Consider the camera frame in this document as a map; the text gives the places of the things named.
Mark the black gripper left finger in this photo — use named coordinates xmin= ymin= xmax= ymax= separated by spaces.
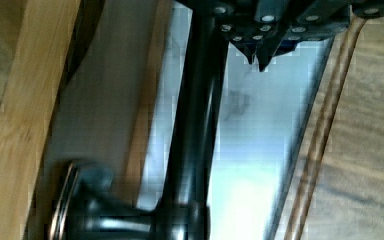
xmin=213 ymin=0 xmax=264 ymax=64

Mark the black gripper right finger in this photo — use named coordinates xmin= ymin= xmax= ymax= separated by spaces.
xmin=256 ymin=0 xmax=350 ymax=72

